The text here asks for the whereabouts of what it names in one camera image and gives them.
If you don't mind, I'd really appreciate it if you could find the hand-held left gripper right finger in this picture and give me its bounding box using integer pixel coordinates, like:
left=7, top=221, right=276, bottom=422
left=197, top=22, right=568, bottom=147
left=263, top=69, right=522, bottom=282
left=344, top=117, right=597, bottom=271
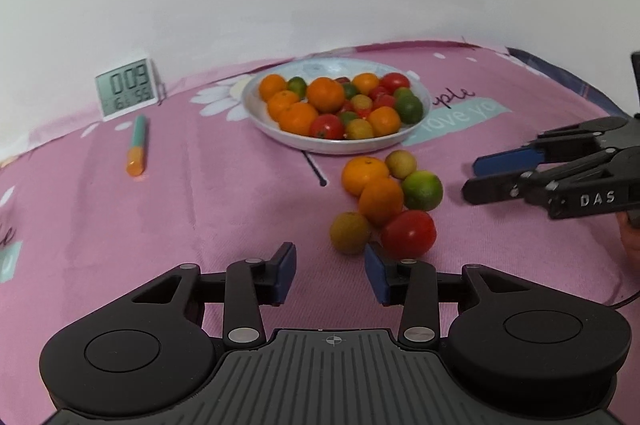
left=364, top=242, right=531, bottom=351

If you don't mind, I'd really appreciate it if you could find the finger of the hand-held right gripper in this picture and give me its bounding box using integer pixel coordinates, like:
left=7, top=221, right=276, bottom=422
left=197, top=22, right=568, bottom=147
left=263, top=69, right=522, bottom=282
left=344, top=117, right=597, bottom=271
left=474, top=116, right=628, bottom=178
left=461, top=147, right=626, bottom=206

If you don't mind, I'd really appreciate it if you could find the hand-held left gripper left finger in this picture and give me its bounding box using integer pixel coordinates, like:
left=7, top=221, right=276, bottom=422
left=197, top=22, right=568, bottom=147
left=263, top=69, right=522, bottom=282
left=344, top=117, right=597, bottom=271
left=132, top=242, right=297, bottom=351

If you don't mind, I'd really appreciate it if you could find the brown longan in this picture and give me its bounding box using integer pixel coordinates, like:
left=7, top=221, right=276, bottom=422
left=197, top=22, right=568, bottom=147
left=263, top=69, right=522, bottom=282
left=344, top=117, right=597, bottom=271
left=385, top=150, right=418, bottom=180
left=329, top=212, right=372, bottom=256

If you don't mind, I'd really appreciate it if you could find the red tomato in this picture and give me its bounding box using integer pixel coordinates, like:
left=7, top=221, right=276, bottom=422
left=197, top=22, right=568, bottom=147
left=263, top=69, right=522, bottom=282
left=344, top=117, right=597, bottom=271
left=381, top=210, right=437, bottom=260

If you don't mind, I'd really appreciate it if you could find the green lime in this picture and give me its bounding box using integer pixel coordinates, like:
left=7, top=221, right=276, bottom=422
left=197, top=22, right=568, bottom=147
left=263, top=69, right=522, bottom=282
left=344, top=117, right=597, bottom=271
left=401, top=171, right=444, bottom=212

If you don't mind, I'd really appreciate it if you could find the orange mandarin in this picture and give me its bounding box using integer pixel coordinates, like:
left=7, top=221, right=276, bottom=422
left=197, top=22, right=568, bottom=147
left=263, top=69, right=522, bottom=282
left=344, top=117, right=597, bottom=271
left=358, top=177, right=405, bottom=227
left=341, top=156, right=391, bottom=198

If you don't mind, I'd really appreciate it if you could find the white patterned plate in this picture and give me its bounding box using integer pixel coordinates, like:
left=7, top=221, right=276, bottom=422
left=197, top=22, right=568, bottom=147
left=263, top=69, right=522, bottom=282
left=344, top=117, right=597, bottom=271
left=241, top=57, right=432, bottom=156

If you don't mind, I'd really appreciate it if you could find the heap of mixed small fruit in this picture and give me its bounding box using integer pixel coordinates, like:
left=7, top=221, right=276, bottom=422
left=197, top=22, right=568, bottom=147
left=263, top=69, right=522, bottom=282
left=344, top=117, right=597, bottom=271
left=258, top=74, right=425, bottom=142

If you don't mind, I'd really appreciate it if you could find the person's right hand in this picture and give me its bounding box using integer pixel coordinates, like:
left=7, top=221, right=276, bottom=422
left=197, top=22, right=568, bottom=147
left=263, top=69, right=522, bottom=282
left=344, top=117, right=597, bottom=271
left=616, top=212, right=640, bottom=258

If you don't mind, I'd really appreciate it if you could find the dark plaid cloth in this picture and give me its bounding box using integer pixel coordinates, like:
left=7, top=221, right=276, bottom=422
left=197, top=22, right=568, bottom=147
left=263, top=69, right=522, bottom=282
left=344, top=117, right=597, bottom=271
left=505, top=47, right=618, bottom=116

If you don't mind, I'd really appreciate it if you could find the pink printed cloth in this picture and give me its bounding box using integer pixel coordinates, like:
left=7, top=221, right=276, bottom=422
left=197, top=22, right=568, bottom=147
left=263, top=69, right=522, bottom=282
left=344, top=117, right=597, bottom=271
left=0, top=39, right=640, bottom=425

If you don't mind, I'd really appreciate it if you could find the teal and orange pen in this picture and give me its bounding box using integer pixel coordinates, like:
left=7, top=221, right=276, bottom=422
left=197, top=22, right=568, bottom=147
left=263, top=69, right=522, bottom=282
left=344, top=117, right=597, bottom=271
left=126, top=115, right=148, bottom=177

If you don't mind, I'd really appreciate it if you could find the white digital clock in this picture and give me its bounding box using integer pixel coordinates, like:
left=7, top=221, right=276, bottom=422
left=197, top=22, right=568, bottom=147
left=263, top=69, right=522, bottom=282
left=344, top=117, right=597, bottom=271
left=95, top=50, right=166, bottom=122

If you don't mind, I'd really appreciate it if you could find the black cable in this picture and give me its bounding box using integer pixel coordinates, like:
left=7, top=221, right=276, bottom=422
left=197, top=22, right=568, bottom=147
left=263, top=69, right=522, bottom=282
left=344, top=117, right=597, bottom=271
left=602, top=287, right=640, bottom=308

